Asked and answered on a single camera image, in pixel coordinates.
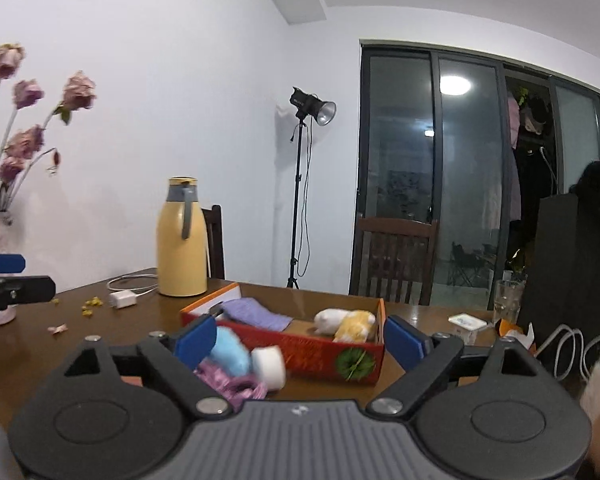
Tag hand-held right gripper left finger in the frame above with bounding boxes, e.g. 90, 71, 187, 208
60, 315, 233, 421

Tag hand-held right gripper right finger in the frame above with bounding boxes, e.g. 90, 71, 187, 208
372, 316, 546, 418

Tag light blue plush toy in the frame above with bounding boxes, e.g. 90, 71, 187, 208
207, 326, 253, 378

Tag pink purple cloth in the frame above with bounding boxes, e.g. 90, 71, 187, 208
194, 360, 270, 413

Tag white foam cylinder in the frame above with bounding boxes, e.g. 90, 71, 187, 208
250, 345, 287, 392

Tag red cardboard box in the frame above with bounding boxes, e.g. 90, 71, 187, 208
180, 282, 387, 386

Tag yellow and white plush toy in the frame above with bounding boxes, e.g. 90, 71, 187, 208
312, 308, 377, 343

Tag folded purple cloth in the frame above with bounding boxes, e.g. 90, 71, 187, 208
221, 297, 293, 332

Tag small white container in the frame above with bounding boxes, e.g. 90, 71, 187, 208
448, 312, 488, 333

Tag scattered yellow petals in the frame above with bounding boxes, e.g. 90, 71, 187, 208
52, 297, 103, 317

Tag yellow thermos jug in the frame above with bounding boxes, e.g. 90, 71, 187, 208
156, 176, 211, 297

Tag folding camp chair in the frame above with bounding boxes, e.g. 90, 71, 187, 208
450, 242, 486, 286

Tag slatted wooden chair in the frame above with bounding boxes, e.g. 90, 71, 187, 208
352, 216, 440, 306

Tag orange snack packet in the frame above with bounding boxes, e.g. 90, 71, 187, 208
495, 317, 538, 353

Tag dark wooden chair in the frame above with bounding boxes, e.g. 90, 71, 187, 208
201, 204, 226, 280

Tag clear drinking glass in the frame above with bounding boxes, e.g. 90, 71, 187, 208
492, 280, 526, 326

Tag green potted plant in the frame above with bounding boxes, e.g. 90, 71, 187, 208
502, 242, 531, 283

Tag black paper bag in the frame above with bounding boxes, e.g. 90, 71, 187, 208
517, 192, 600, 356

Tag sliding glass door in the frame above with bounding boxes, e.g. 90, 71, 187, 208
349, 38, 600, 311

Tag studio light on stand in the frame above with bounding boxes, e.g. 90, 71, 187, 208
275, 86, 337, 290

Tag hanging pink garment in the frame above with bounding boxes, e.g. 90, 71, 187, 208
506, 95, 521, 148

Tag white charger cable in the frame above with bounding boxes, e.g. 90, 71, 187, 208
106, 274, 160, 295

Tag white power cables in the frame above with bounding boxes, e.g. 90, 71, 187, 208
535, 324, 600, 381

